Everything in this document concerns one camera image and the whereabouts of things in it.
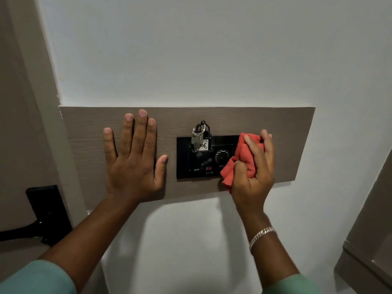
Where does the metal key ring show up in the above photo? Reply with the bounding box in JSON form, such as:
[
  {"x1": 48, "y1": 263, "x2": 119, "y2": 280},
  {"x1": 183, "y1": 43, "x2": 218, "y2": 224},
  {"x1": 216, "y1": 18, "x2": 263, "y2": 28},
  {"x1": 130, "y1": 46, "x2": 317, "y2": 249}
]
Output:
[{"x1": 192, "y1": 120, "x2": 206, "y2": 138}]

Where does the teal sleeve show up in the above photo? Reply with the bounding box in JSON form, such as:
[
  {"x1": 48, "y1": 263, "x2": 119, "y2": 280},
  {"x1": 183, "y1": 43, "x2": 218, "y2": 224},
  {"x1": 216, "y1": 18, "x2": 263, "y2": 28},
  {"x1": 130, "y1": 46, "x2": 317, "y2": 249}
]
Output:
[
  {"x1": 262, "y1": 274, "x2": 324, "y2": 294},
  {"x1": 0, "y1": 259, "x2": 77, "y2": 294}
]

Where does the teal left sleeve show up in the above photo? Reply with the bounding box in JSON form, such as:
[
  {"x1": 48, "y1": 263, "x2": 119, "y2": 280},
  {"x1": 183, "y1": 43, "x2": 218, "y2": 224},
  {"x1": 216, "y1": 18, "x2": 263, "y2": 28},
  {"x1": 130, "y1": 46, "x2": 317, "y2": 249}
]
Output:
[{"x1": 0, "y1": 259, "x2": 77, "y2": 294}]

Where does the black door lock plate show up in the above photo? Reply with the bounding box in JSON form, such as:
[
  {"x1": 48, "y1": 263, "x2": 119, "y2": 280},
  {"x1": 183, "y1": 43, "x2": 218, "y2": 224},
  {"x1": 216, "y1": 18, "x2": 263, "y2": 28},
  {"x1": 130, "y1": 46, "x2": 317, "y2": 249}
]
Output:
[{"x1": 26, "y1": 185, "x2": 74, "y2": 247}]

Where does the person's right hand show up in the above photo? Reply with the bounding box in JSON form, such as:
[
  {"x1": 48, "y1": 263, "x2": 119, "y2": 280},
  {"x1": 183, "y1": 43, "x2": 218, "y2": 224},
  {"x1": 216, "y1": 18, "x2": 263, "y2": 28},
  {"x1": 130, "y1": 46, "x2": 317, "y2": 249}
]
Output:
[{"x1": 231, "y1": 129, "x2": 276, "y2": 216}]

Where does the person's left forearm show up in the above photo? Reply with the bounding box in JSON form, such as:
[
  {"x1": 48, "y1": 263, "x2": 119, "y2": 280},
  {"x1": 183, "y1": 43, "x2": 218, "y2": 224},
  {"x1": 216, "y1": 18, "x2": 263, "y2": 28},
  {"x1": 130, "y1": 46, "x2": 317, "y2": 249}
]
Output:
[{"x1": 38, "y1": 193, "x2": 143, "y2": 293}]

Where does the silver key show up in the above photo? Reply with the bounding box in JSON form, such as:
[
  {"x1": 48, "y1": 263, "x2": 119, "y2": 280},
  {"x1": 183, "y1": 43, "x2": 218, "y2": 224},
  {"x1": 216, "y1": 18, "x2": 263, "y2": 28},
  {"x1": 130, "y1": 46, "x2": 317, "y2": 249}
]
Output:
[{"x1": 191, "y1": 133, "x2": 204, "y2": 151}]

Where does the grey-brown wooden wall panel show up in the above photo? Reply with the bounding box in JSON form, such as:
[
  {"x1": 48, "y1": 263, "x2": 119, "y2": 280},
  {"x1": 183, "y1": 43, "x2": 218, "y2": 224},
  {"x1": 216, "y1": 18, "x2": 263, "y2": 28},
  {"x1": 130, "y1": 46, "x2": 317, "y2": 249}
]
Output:
[{"x1": 59, "y1": 106, "x2": 316, "y2": 211}]

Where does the red cleaning cloth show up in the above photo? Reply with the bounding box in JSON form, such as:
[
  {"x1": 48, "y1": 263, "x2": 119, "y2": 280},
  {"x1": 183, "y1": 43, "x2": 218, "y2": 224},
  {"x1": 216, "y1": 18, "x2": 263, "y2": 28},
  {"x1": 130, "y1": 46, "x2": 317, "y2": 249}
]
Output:
[{"x1": 220, "y1": 133, "x2": 266, "y2": 193}]

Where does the black door lever handle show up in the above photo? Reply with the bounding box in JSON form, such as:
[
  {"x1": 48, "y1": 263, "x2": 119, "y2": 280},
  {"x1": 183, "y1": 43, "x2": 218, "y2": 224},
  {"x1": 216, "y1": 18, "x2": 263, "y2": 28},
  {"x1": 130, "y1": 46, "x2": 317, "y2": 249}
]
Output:
[{"x1": 0, "y1": 220, "x2": 44, "y2": 242}]

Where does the teal right sleeve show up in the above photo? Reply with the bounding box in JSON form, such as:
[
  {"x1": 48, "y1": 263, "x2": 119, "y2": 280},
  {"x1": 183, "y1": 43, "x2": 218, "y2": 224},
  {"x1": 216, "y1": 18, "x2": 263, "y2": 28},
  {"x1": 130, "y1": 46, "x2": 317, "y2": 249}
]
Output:
[{"x1": 262, "y1": 274, "x2": 324, "y2": 294}]

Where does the silver chain bracelet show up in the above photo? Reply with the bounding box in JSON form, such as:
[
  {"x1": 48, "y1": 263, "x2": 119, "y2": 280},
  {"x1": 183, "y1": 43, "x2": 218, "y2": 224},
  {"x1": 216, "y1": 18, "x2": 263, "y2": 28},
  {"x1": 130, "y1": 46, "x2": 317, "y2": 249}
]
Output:
[{"x1": 249, "y1": 226, "x2": 276, "y2": 253}]

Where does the beige door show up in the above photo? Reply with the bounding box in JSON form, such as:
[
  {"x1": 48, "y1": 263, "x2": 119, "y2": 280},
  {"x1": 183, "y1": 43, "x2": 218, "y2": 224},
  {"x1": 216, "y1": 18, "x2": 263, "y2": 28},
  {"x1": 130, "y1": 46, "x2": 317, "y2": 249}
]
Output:
[{"x1": 0, "y1": 0, "x2": 66, "y2": 274}]

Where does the black switch panel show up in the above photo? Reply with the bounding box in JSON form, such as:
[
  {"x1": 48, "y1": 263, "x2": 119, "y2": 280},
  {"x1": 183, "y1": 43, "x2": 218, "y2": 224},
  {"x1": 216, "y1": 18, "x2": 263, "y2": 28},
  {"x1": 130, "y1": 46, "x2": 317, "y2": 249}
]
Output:
[{"x1": 176, "y1": 135, "x2": 240, "y2": 181}]

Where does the person's left hand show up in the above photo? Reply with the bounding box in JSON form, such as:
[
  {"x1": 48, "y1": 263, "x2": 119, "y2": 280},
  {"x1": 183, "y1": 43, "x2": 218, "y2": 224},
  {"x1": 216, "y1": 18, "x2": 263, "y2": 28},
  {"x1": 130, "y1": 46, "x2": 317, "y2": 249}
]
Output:
[{"x1": 103, "y1": 109, "x2": 169, "y2": 203}]

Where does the person's right forearm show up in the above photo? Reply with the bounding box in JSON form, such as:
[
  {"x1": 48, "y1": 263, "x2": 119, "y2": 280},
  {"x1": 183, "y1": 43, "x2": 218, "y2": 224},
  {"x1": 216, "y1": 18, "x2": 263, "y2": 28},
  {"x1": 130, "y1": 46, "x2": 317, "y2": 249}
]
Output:
[{"x1": 238, "y1": 210, "x2": 301, "y2": 290}]

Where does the grey-brown cabinet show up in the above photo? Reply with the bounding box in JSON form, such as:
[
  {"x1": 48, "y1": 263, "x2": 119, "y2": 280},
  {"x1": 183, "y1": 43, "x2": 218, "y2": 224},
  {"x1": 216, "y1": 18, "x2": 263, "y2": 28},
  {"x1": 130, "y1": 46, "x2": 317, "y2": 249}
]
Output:
[{"x1": 333, "y1": 149, "x2": 392, "y2": 294}]

